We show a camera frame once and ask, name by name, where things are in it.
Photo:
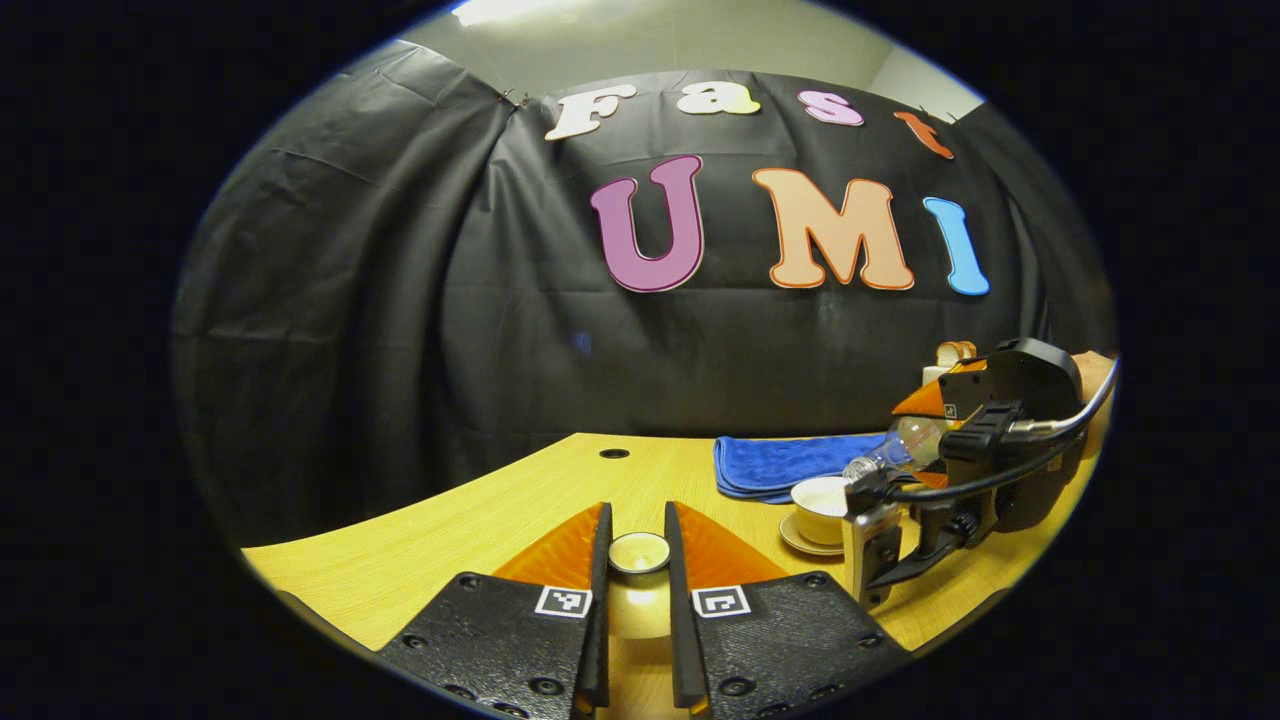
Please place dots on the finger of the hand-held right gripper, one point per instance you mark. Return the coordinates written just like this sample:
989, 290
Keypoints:
930, 481
950, 395

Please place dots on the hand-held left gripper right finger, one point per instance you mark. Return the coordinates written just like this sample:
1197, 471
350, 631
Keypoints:
682, 650

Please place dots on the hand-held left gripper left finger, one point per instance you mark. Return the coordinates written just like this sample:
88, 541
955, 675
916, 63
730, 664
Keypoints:
598, 650

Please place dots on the clear glass water bottle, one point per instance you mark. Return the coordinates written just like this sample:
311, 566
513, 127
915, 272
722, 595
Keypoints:
905, 440

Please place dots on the cream porcelain teacup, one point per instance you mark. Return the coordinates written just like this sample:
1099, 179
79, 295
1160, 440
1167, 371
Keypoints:
815, 520

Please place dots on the white toaster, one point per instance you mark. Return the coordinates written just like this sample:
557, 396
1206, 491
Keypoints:
935, 375

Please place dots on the cream porcelain saucer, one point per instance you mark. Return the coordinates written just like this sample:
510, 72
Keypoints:
795, 540

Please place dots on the folded blue towel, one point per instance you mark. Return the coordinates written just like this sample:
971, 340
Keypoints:
770, 465

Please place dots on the black backdrop cloth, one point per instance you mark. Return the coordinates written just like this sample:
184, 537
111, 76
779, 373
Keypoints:
400, 350

